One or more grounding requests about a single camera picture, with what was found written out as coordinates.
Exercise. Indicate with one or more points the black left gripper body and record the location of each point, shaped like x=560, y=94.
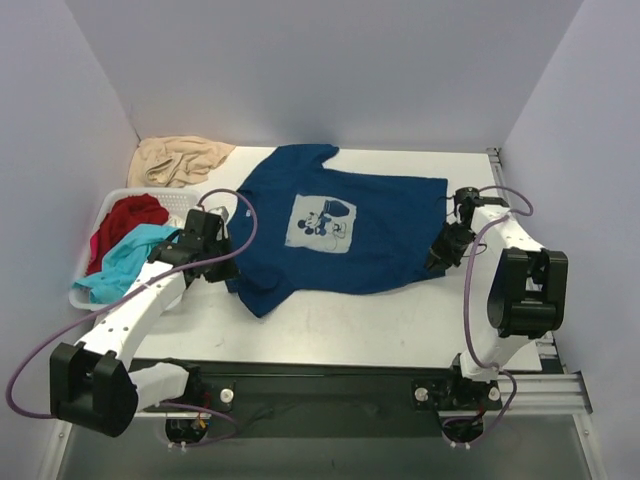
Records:
x=223, y=265

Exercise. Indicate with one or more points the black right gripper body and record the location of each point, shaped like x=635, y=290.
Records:
x=440, y=254

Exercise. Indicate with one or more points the navy blue mickey t-shirt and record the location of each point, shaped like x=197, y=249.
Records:
x=315, y=228

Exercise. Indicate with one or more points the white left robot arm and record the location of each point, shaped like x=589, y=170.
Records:
x=130, y=320

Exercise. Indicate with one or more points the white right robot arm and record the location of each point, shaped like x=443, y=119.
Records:
x=475, y=363

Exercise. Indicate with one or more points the white plastic laundry basket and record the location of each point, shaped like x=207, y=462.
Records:
x=178, y=201

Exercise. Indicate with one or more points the red t-shirt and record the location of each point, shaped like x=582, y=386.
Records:
x=124, y=216

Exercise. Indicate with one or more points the beige t-shirt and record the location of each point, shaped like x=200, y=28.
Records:
x=175, y=161

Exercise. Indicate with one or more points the turquoise t-shirt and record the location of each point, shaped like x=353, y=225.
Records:
x=119, y=268

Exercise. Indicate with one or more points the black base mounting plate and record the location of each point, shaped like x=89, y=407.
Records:
x=294, y=401

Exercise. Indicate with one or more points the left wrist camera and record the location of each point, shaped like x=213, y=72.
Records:
x=203, y=237

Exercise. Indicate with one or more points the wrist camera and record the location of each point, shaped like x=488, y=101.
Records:
x=203, y=237
x=467, y=199

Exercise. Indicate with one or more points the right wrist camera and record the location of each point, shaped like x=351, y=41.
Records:
x=467, y=199

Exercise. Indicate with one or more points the right side aluminium rail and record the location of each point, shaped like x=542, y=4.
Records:
x=520, y=200

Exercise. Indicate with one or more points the aluminium frame rail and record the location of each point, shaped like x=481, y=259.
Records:
x=533, y=394

